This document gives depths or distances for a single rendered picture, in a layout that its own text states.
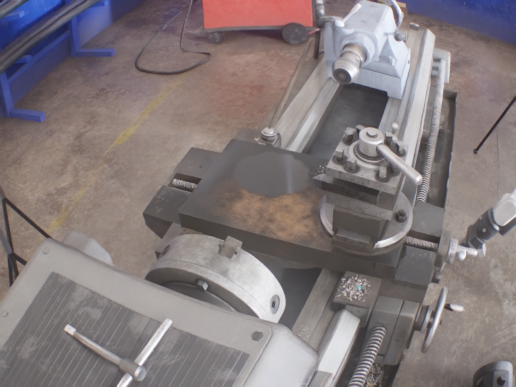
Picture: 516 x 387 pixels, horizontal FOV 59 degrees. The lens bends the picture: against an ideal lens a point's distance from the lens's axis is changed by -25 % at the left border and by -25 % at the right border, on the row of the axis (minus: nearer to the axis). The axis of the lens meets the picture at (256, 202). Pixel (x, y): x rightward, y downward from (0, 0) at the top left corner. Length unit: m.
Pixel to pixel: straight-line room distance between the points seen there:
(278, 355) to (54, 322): 0.32
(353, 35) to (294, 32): 2.43
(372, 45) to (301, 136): 0.43
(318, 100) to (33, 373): 1.55
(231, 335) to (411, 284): 0.75
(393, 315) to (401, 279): 0.10
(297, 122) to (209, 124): 1.53
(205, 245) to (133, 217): 1.91
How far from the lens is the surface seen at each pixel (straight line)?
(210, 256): 0.97
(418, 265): 1.42
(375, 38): 1.89
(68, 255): 0.86
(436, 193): 2.37
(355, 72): 1.70
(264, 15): 4.28
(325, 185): 1.29
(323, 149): 1.97
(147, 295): 0.77
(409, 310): 1.42
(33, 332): 0.78
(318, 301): 1.38
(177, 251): 1.00
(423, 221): 1.54
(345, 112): 2.18
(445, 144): 2.68
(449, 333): 2.39
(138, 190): 3.03
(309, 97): 2.05
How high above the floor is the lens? 1.93
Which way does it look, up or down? 42 degrees down
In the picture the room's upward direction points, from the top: 4 degrees counter-clockwise
